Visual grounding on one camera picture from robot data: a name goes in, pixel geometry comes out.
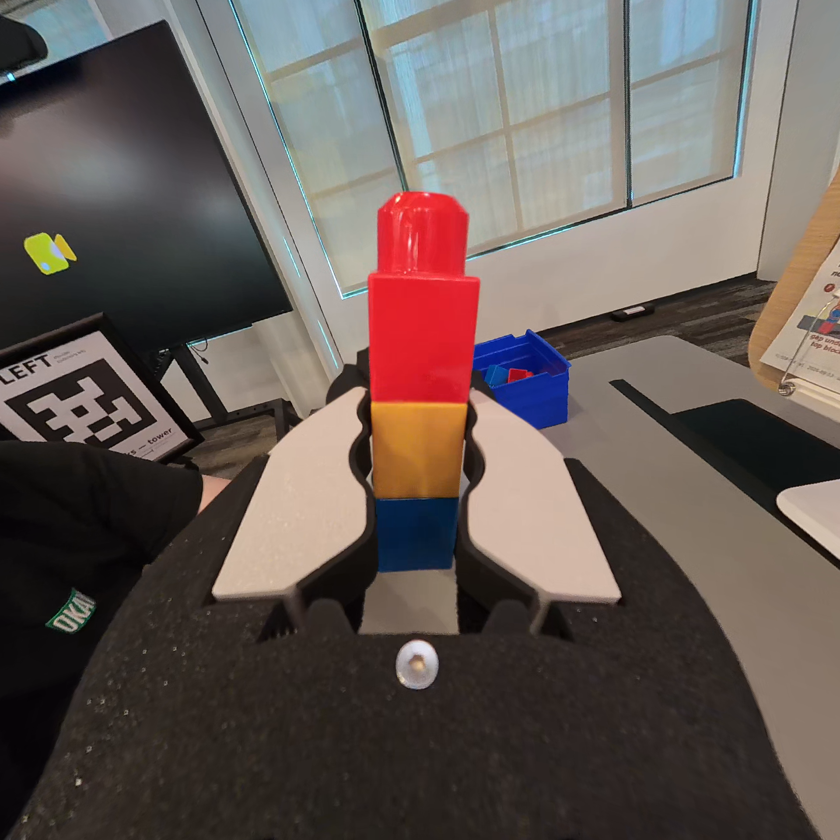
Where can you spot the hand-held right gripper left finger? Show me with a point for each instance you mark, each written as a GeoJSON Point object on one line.
{"type": "Point", "coordinates": [289, 525]}

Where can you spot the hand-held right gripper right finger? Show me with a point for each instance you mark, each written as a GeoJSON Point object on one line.
{"type": "Point", "coordinates": [544, 525]}

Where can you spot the red mega block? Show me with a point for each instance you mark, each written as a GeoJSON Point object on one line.
{"type": "Point", "coordinates": [520, 375]}
{"type": "Point", "coordinates": [423, 341]}

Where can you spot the orange mega block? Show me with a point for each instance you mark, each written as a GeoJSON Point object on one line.
{"type": "Point", "coordinates": [418, 449]}

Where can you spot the blue plastic bin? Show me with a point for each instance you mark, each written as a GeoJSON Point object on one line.
{"type": "Point", "coordinates": [531, 407]}

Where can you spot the blue mega block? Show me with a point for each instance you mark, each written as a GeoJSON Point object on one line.
{"type": "Point", "coordinates": [497, 376]}
{"type": "Point", "coordinates": [417, 535]}

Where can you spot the black rolling stand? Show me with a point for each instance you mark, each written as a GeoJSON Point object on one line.
{"type": "Point", "coordinates": [216, 394]}

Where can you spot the person's black shirt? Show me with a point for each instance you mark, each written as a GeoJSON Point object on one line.
{"type": "Point", "coordinates": [85, 525]}

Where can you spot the black power strip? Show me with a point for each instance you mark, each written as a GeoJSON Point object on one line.
{"type": "Point", "coordinates": [633, 313]}

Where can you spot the black white pattern sign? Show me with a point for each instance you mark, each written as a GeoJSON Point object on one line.
{"type": "Point", "coordinates": [85, 407]}

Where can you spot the wooden display board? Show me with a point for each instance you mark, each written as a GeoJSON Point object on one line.
{"type": "Point", "coordinates": [771, 328]}

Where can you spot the large black screen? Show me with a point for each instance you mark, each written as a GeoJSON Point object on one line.
{"type": "Point", "coordinates": [131, 164]}

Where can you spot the printed instruction sheet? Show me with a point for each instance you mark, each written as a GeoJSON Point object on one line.
{"type": "Point", "coordinates": [810, 341]}

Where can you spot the white framed window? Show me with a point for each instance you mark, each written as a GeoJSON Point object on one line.
{"type": "Point", "coordinates": [525, 98]}

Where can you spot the black video bar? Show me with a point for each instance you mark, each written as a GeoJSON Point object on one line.
{"type": "Point", "coordinates": [19, 46]}

